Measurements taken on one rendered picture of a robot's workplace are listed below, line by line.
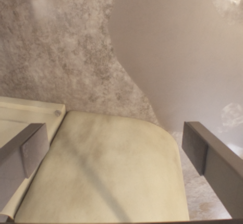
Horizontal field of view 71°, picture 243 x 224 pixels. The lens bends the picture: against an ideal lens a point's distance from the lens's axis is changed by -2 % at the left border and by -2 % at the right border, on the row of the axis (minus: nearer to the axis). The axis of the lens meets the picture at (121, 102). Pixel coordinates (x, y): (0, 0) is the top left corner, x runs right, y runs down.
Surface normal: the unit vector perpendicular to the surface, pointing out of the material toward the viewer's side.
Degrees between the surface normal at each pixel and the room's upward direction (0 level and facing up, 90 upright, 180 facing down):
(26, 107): 0
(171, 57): 0
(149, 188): 90
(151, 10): 0
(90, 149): 90
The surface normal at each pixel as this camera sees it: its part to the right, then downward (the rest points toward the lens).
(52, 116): 0.07, -0.77
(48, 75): -0.11, 0.63
